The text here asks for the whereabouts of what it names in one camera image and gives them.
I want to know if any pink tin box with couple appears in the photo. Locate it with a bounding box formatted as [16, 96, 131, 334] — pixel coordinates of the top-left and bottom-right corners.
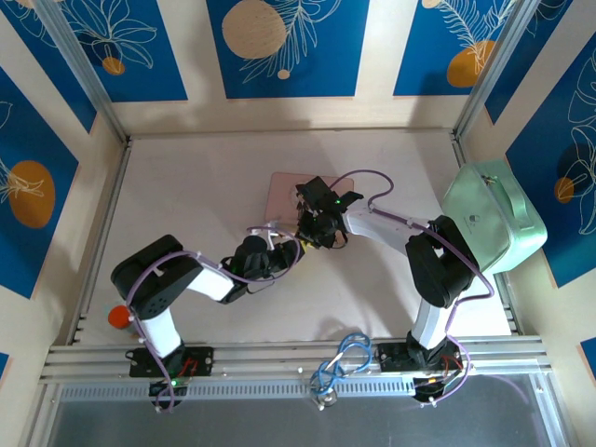
[264, 171, 356, 224]

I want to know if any white table sheet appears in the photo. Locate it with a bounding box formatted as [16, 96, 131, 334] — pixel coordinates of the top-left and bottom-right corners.
[76, 133, 513, 346]

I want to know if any orange round object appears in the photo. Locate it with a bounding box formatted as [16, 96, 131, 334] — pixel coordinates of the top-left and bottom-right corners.
[105, 304, 133, 331]

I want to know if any black controller board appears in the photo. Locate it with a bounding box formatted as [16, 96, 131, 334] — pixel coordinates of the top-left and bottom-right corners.
[412, 372, 463, 398]
[148, 377, 192, 398]

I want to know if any mint green bag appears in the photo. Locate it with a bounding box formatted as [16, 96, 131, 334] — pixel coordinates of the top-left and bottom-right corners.
[440, 158, 549, 276]

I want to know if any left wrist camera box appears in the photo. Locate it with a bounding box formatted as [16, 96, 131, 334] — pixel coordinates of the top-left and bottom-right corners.
[265, 220, 286, 249]

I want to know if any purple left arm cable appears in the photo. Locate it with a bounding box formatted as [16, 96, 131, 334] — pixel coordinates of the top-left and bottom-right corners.
[125, 224, 302, 414]

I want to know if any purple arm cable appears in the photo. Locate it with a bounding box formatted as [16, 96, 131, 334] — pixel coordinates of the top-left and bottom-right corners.
[125, 224, 302, 414]
[325, 169, 494, 407]

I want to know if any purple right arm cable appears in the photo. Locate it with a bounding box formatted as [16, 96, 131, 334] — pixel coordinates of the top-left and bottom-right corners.
[325, 169, 494, 407]

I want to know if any aluminium back rail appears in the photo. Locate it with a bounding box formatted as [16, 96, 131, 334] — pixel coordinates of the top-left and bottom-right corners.
[127, 130, 460, 141]

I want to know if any aluminium mounting rail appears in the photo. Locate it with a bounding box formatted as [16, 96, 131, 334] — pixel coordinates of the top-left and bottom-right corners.
[39, 335, 555, 386]

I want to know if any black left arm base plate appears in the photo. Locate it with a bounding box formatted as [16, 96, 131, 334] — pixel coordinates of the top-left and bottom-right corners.
[129, 345, 216, 379]

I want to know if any blue white coiled cable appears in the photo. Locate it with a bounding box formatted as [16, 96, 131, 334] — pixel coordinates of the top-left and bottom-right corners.
[310, 331, 373, 397]

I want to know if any grey slotted cable duct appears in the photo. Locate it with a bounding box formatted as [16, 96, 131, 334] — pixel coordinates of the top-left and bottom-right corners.
[55, 377, 544, 402]

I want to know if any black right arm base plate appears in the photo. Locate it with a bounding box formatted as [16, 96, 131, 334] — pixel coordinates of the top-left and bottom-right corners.
[377, 342, 466, 374]

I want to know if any aluminium frame post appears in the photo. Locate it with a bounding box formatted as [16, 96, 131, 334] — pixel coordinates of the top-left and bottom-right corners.
[454, 0, 544, 139]
[34, 0, 130, 143]

